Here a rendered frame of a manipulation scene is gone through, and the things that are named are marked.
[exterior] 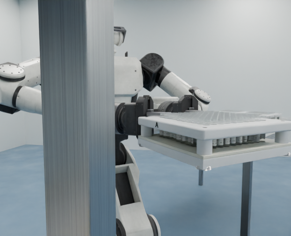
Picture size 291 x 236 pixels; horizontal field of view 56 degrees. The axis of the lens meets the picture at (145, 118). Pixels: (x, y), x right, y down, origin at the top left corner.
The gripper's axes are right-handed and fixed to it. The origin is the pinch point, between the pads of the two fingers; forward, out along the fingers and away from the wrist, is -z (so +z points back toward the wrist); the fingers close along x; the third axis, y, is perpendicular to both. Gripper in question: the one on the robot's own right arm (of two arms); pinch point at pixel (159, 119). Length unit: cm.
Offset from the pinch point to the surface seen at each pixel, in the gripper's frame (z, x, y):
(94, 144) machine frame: -12.3, -0.9, 40.1
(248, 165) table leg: -9, 29, -84
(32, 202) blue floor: 198, 98, -113
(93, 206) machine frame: -12.2, 5.7, 40.3
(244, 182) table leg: -7, 39, -84
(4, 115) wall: 448, 27, -250
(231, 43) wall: 72, -94, -421
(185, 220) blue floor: 51, 100, -152
